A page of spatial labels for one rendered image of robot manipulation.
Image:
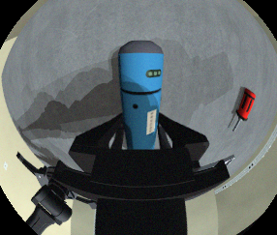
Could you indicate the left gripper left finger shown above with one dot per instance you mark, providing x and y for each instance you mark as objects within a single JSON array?
[{"x": 101, "y": 135}]

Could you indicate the white shallow rectangular tray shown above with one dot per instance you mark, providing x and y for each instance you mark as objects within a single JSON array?
[{"x": 226, "y": 160}]

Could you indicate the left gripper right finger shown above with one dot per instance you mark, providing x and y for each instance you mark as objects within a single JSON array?
[{"x": 181, "y": 136}]

